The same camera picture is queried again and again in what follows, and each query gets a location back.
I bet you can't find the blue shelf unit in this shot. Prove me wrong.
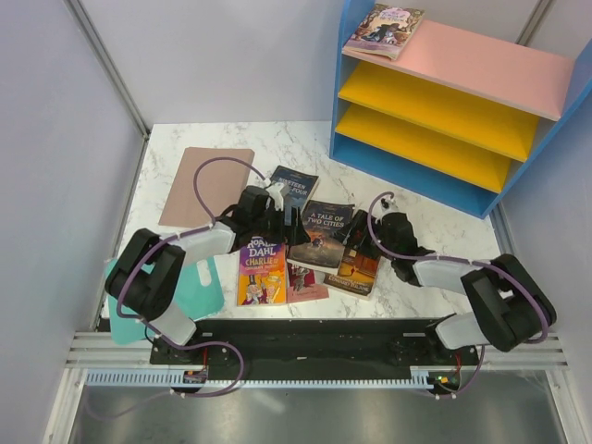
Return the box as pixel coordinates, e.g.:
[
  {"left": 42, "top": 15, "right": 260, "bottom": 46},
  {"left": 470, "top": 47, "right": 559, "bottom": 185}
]
[{"left": 329, "top": 1, "right": 591, "bottom": 218}]

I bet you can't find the aluminium frame rail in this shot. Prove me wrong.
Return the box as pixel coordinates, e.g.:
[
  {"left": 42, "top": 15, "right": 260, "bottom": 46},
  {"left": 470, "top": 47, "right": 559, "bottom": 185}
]
[{"left": 64, "top": 0, "right": 152, "bottom": 138}]

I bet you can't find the Edward Tulane book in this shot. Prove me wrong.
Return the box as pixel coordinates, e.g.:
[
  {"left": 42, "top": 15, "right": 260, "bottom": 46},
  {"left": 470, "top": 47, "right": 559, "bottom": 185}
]
[{"left": 324, "top": 248, "right": 378, "bottom": 301}]

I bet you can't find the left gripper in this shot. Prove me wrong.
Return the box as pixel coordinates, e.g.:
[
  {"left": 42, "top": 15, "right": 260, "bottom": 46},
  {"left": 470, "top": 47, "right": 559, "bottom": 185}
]
[{"left": 252, "top": 204, "right": 310, "bottom": 247}]

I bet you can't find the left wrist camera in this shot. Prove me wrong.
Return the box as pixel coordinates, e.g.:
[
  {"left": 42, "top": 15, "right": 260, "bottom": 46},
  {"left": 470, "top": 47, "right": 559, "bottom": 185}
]
[{"left": 265, "top": 182, "right": 290, "bottom": 211}]

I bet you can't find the Roald Dahl Charlie book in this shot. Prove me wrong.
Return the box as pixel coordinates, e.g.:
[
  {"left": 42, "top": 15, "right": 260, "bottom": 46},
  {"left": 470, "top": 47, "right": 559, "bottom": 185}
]
[{"left": 237, "top": 237, "right": 288, "bottom": 306}]

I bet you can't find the A Tale of Two Cities book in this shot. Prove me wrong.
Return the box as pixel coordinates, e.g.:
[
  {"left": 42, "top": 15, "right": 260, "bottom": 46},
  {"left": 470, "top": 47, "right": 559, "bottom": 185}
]
[{"left": 287, "top": 200, "right": 354, "bottom": 275}]

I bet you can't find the pink red Shakespeare story book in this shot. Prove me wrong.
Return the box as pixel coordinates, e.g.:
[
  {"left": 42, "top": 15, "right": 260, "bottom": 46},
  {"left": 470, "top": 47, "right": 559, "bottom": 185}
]
[{"left": 286, "top": 264, "right": 329, "bottom": 303}]

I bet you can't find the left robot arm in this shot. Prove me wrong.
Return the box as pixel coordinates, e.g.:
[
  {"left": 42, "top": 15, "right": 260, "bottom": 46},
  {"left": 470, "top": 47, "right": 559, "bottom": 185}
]
[{"left": 105, "top": 182, "right": 311, "bottom": 364}]

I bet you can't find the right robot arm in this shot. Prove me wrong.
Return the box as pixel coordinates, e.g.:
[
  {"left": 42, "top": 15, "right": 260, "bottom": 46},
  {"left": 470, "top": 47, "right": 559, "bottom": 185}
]
[{"left": 335, "top": 210, "right": 557, "bottom": 364}]

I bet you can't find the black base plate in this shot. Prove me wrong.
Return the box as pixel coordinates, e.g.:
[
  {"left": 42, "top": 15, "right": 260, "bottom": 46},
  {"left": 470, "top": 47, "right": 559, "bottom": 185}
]
[{"left": 150, "top": 318, "right": 478, "bottom": 379}]

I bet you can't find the Nineteen Eighty-Four book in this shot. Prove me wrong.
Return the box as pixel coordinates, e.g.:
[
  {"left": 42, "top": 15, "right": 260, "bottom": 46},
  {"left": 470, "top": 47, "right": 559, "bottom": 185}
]
[{"left": 270, "top": 166, "right": 319, "bottom": 208}]

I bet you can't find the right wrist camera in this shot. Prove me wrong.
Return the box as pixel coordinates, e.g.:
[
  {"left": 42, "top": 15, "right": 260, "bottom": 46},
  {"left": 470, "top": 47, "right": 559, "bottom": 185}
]
[{"left": 376, "top": 192, "right": 399, "bottom": 219}]

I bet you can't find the white cable duct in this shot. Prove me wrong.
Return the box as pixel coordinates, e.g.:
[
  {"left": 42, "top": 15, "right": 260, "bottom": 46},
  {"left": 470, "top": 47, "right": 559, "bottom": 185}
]
[{"left": 86, "top": 369, "right": 434, "bottom": 389}]

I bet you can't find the teal plastic file folder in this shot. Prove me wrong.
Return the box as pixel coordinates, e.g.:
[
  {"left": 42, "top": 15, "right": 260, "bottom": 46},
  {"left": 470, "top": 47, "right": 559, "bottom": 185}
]
[{"left": 105, "top": 257, "right": 224, "bottom": 345}]

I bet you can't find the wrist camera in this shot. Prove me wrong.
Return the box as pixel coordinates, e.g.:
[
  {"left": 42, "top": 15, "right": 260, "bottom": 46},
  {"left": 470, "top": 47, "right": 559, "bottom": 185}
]
[
  {"left": 376, "top": 192, "right": 399, "bottom": 219},
  {"left": 265, "top": 182, "right": 290, "bottom": 211}
]

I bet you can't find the purple illustrated book on shelf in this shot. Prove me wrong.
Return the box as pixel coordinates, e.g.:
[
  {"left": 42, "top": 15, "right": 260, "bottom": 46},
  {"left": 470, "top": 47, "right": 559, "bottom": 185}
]
[{"left": 345, "top": 4, "right": 425, "bottom": 61}]

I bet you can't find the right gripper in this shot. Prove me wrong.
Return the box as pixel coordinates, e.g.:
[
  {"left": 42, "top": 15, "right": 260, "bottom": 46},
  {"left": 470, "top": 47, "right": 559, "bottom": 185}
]
[{"left": 328, "top": 210, "right": 396, "bottom": 262}]

